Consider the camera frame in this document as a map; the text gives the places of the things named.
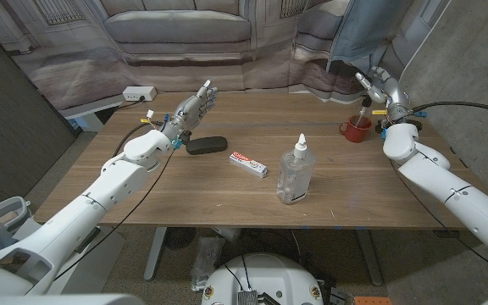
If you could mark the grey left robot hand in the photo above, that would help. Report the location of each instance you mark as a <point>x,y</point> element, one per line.
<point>193,112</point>

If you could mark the white grey bin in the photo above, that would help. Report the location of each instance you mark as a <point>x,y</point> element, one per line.
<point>4,217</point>

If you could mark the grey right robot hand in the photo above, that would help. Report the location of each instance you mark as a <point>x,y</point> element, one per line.
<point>390,93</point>

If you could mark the clear bottle with white nozzle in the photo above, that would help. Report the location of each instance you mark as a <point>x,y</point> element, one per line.
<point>295,173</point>

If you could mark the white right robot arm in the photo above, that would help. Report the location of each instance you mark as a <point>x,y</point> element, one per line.
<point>439,178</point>

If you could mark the orange board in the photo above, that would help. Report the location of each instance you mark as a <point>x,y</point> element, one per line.
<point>373,301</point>

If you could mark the black round fan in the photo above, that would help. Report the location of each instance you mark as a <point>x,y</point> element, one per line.
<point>179,238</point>

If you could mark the printed living room backdrop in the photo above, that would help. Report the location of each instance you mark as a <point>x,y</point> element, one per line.
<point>176,63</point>

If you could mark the toothpaste box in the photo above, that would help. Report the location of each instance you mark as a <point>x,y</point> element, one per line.
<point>248,164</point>

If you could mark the red cup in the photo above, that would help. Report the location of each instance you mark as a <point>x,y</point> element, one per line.
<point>354,131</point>

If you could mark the black oval case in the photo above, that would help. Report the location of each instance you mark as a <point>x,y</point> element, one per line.
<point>208,145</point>

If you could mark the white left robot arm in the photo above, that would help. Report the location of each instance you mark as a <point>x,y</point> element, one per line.
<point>91,199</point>

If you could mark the grey table leg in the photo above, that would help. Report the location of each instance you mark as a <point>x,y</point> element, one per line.
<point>369,258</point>
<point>155,254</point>

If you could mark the white power strip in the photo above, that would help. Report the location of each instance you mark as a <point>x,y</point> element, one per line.
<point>139,93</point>

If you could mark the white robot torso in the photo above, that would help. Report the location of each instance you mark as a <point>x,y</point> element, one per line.
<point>261,279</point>

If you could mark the clear plastic bag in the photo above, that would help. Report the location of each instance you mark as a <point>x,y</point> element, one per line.
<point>206,262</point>

